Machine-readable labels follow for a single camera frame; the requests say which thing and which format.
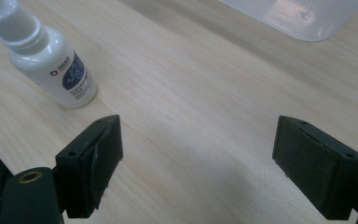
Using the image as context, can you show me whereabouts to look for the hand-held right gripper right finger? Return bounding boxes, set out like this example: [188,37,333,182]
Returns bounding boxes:
[271,115,358,221]

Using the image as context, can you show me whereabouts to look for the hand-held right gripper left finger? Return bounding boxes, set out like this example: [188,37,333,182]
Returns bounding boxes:
[55,114,124,219]

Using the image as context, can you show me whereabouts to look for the white bottle with blue label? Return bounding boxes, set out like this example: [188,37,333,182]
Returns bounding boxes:
[0,0,99,109]

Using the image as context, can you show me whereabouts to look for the clear plastic container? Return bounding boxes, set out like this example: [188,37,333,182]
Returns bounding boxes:
[218,0,358,43]

